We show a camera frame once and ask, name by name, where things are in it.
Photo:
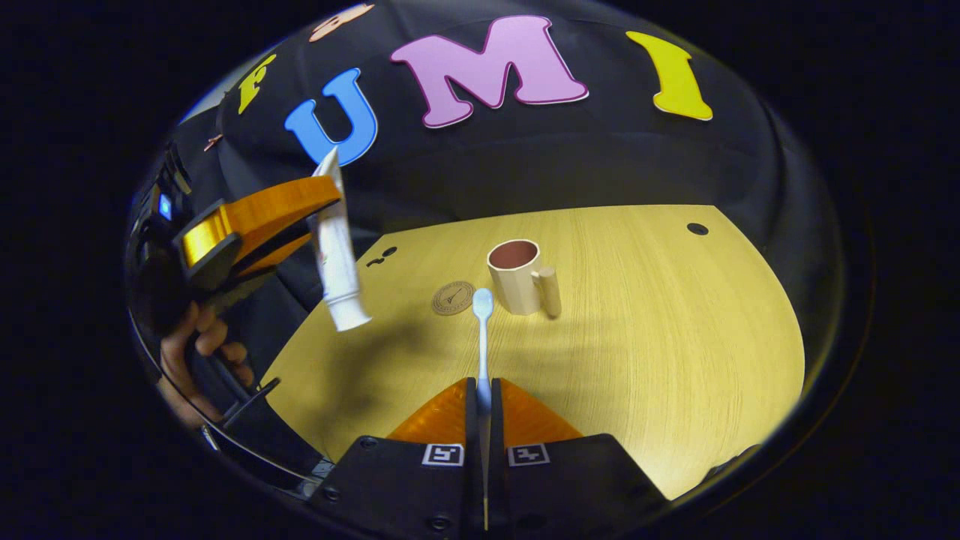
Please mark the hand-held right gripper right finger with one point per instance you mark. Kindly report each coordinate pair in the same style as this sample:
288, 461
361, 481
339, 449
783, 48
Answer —
496, 450

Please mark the white toothpaste tube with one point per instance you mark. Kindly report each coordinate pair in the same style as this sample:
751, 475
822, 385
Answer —
335, 255

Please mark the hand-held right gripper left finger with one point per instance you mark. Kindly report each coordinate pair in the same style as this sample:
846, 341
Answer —
471, 450

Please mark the round wooden coaster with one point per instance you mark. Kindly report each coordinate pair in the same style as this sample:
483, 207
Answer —
453, 298

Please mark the white toothbrush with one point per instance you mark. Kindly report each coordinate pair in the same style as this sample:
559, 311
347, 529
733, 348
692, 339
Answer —
483, 345

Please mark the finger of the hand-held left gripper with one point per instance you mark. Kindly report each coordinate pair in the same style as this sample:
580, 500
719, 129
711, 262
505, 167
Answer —
277, 255
214, 259

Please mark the small copper clip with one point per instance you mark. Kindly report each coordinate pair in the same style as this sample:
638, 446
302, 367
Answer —
214, 140

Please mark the black backdrop cloth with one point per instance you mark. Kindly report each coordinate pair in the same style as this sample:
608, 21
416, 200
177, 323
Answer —
525, 157

